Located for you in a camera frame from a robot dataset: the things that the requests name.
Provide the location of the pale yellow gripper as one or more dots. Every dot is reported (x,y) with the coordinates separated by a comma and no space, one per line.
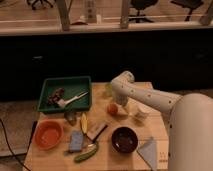
(123,110)

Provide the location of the orange-red apple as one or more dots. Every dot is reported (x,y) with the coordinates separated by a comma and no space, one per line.
(112,109)

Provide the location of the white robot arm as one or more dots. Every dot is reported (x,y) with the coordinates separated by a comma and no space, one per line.
(191,122)

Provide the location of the purple bowl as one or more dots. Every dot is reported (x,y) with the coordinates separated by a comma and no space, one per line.
(124,140)

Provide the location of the orange bowl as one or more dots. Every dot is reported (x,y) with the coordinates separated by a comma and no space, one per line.
(48,134)

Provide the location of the white paper cup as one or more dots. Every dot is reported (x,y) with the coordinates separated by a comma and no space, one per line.
(140,114)

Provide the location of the green translucent cup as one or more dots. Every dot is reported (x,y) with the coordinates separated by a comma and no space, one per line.
(108,90)

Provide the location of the wooden brush block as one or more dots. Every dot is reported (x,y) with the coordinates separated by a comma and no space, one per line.
(96,130)

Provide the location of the yellow banana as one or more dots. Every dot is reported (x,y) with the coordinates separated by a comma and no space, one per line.
(84,124)

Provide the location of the green cucumber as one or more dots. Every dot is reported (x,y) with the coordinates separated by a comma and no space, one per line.
(85,156)

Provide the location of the blue-grey cloth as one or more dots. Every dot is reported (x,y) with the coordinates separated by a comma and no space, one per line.
(148,152)

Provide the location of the dark metal cup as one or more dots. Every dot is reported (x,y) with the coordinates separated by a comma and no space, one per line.
(70,117)

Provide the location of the green plastic tray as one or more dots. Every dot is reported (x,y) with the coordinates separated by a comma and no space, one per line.
(72,86)

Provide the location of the blue sponge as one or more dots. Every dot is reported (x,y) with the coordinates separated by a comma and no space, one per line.
(76,141)

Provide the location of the dark red grape bunch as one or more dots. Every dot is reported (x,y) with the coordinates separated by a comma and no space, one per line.
(55,96)

